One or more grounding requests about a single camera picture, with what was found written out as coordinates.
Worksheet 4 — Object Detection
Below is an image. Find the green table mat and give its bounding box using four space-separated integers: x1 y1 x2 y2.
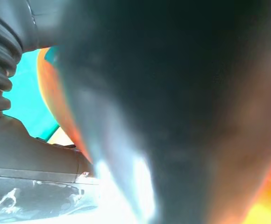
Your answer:
2 46 61 142

